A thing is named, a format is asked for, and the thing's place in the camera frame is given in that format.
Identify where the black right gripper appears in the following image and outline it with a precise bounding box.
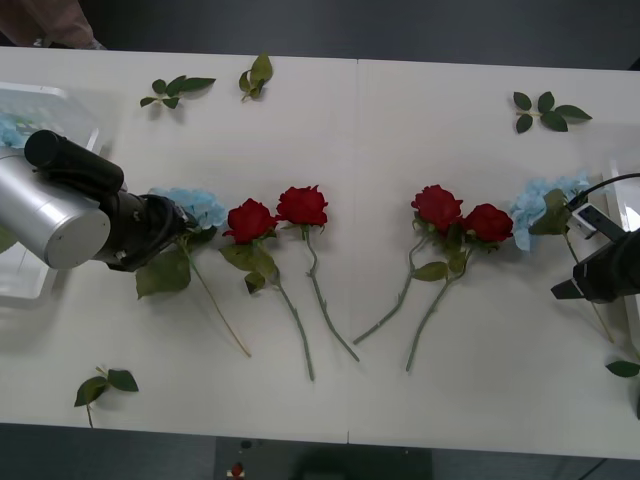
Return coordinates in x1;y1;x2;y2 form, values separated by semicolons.
550;239;633;305

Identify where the loose green leaf twig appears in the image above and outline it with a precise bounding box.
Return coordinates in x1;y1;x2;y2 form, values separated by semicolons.
238;52;274;103
512;90;594;135
139;76;217;110
73;365;140;429

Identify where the person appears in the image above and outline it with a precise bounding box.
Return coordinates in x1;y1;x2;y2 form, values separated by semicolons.
0;0;108;52

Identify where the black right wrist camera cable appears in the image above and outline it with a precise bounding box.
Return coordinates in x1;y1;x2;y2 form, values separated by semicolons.
566;172;640;207

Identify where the pale grey right wrist camera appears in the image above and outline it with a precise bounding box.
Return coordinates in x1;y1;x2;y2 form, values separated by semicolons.
569;203;600;240

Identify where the red rose with leaves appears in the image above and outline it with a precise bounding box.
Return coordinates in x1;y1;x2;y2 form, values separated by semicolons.
405;203;515;373
218;198;316;382

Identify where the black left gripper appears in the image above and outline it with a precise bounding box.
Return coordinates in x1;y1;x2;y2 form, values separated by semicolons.
139;193;195;261

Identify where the loose green leaf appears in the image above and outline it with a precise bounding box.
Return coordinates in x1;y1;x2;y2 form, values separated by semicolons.
604;359;640;379

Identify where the pale blue flower green stem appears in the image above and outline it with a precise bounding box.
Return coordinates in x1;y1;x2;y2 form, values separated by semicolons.
0;112;29;150
135;187;252;358
508;169;616;345

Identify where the red rose bare stem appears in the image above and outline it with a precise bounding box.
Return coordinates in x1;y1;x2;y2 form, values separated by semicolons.
275;185;361;363
352;184;465;346

